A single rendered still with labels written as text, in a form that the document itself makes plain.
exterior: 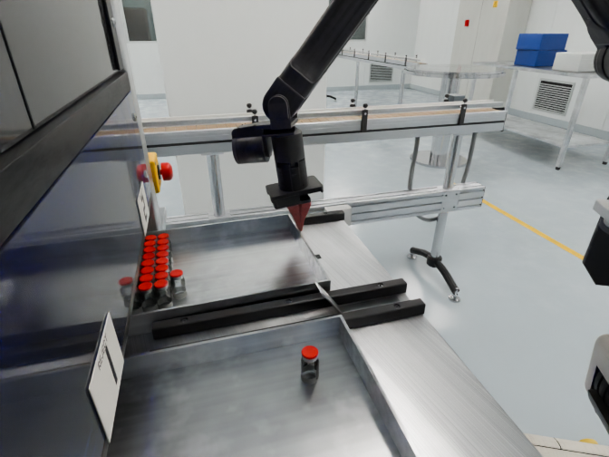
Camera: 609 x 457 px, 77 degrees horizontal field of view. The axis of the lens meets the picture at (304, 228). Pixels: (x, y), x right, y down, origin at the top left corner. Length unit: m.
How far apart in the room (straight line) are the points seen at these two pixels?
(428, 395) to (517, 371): 1.42
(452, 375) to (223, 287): 0.37
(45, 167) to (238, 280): 0.44
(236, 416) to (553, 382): 1.61
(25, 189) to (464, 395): 0.48
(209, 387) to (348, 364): 0.18
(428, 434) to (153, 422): 0.30
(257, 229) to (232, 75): 1.39
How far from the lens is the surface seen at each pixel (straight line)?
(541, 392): 1.89
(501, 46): 7.19
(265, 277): 0.69
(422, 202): 1.99
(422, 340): 0.59
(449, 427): 0.50
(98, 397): 0.34
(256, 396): 0.50
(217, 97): 2.13
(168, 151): 1.55
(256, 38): 2.14
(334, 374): 0.52
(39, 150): 0.30
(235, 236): 0.82
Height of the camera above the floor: 1.27
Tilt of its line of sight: 28 degrees down
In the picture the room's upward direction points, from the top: straight up
